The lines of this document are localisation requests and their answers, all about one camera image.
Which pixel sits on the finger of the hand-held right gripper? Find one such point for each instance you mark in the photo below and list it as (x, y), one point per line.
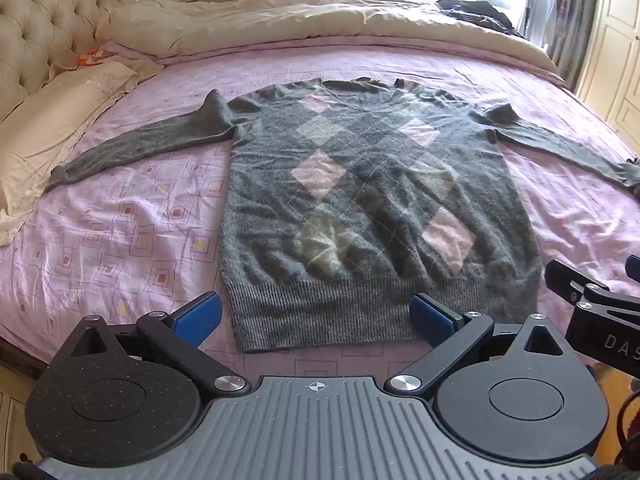
(635, 269)
(575, 280)

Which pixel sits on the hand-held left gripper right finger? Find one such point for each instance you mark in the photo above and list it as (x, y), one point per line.
(429, 317)

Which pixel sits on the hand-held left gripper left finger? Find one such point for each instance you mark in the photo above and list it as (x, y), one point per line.
(199, 319)

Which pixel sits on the grey argyle sweater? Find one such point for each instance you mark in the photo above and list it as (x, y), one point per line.
(370, 200)

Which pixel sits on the drying rack with clothes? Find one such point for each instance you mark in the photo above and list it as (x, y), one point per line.
(542, 5)

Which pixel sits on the dark clothes pile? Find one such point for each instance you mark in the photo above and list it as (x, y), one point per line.
(475, 12)

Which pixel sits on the pink patterned bed sheet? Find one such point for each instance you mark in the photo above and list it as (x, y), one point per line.
(125, 240)

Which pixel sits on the cream wardrobe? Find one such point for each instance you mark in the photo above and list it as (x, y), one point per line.
(617, 50)

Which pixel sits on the cream pillow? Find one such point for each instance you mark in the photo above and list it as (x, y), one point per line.
(55, 130)

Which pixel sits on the grey-green curtain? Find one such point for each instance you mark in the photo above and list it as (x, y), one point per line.
(575, 20)

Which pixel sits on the orange patterned cloth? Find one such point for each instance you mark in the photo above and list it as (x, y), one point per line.
(90, 58)

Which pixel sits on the beige duvet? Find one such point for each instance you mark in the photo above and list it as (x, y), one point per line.
(310, 20)

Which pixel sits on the cream tufted headboard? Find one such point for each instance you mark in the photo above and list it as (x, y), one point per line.
(55, 15)

